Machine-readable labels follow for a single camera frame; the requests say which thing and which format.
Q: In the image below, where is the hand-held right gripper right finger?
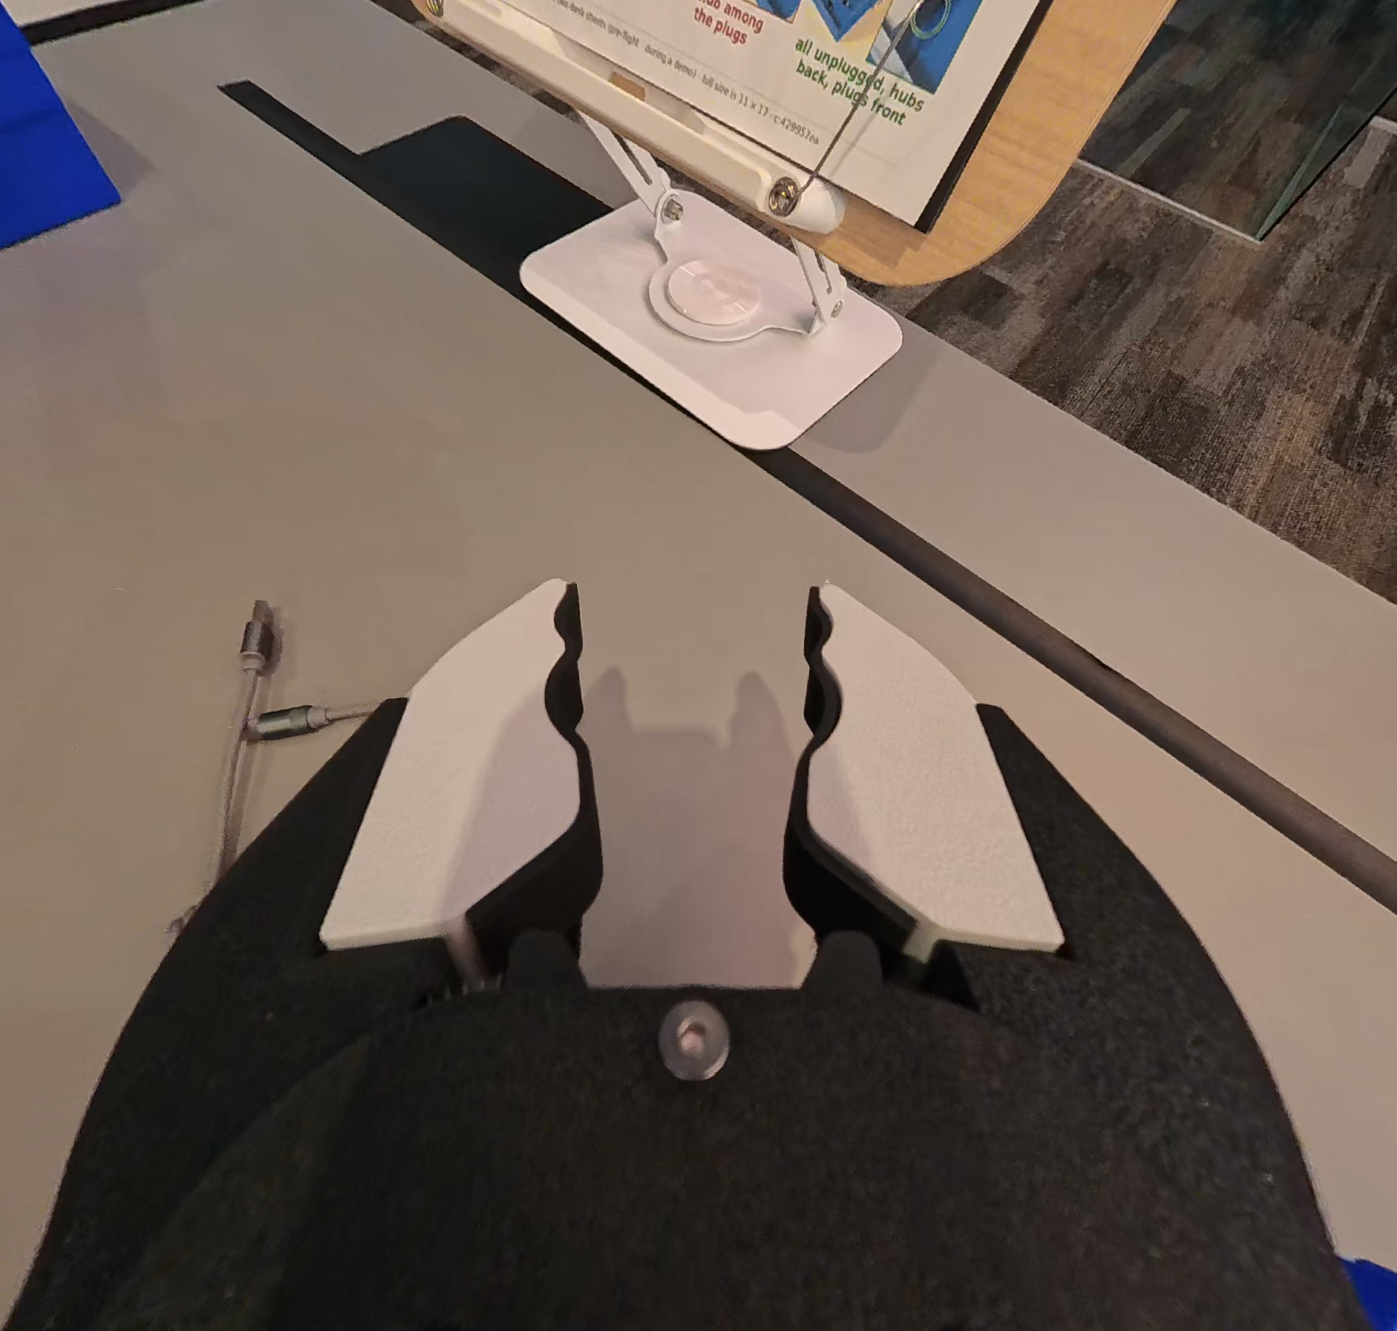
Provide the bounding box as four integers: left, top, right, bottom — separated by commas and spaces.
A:
783, 584, 1067, 970

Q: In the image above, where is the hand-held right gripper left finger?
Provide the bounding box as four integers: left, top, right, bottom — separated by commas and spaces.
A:
316, 579, 604, 991

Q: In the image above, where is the silver usb cable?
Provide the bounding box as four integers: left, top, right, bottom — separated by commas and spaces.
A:
164, 600, 407, 938

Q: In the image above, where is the printed instruction sheet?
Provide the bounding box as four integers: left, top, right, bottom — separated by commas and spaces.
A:
391, 0, 1093, 233

